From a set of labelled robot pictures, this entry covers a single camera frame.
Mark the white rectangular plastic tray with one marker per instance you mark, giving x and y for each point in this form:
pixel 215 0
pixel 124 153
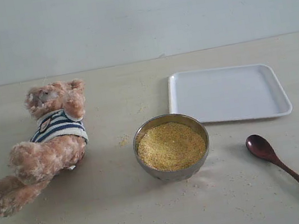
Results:
pixel 227 94

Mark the tan teddy bear striped shirt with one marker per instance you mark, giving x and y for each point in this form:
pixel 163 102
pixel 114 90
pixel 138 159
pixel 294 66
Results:
pixel 58 144

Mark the dark red wooden spoon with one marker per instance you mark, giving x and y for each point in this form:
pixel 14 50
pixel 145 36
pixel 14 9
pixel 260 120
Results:
pixel 261 148

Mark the steel bowl of millet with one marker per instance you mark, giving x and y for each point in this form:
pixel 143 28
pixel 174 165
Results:
pixel 171 147

